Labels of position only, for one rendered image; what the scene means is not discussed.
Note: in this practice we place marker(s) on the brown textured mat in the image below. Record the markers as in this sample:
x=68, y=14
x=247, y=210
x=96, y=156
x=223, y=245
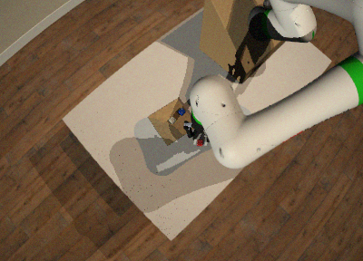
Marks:
x=160, y=120

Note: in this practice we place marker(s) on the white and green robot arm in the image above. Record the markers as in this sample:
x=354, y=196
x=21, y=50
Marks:
x=238, y=139

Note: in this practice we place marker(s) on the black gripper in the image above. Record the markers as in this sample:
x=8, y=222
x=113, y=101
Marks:
x=187, y=126

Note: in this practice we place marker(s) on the dark blue die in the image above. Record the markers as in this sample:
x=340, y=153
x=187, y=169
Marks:
x=181, y=111

